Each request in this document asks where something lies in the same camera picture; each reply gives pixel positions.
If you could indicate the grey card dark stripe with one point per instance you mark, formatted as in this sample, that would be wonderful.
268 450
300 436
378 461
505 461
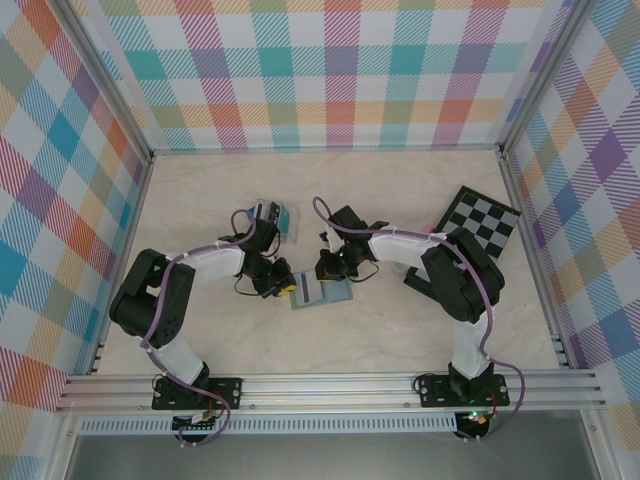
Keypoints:
306 290

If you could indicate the green card holder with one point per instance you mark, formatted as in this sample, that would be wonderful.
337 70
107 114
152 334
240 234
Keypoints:
337 295

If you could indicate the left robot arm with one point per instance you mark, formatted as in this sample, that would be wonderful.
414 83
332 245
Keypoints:
175 350

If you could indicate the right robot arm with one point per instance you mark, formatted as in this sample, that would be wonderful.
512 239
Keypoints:
470 345

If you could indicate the teal card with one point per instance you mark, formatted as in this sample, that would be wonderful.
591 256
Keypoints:
285 220

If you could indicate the clear acrylic card stand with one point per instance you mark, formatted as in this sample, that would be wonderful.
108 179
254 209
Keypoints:
295 225

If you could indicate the black card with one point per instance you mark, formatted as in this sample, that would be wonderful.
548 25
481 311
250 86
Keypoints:
274 212

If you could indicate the white striped card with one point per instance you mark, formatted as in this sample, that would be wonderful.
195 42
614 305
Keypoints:
262 209

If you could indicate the black grey chessboard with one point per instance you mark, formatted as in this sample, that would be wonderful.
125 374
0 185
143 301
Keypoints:
487 220

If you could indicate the small circuit board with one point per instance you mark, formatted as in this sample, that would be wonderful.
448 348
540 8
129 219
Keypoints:
197 425
477 419

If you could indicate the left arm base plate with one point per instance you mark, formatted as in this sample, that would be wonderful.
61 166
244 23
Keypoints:
225 392

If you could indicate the long aluminium rail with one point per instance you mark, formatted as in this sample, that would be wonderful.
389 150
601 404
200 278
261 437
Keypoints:
325 392

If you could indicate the thin aluminium wall rail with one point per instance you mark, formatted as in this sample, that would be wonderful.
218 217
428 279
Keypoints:
325 149

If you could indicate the aluminium side rail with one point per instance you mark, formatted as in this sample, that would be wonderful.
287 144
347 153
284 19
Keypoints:
516 192
125 245

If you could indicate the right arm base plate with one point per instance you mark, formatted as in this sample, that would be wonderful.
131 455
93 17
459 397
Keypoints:
435 392

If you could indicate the aluminium frame post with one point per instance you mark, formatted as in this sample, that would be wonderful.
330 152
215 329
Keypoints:
112 75
539 75

